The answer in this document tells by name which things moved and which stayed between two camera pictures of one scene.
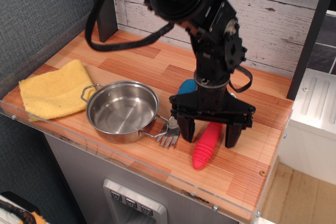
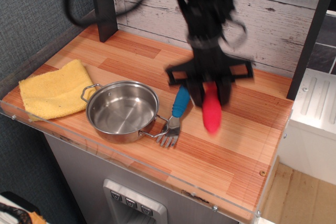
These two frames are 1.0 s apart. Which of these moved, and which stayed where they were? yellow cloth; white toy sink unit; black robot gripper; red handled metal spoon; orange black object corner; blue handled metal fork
Moved: red handled metal spoon; black robot gripper
Stayed: yellow cloth; blue handled metal fork; orange black object corner; white toy sink unit
